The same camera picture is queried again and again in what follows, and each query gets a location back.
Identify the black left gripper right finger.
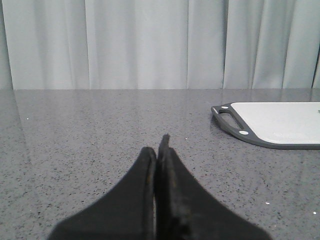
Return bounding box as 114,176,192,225
155,134,271,240

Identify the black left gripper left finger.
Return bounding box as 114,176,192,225
48,147,156,240

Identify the white cutting board grey rim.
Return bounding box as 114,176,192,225
211,102,320,150

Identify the white curtain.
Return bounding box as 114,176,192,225
0,0,320,90

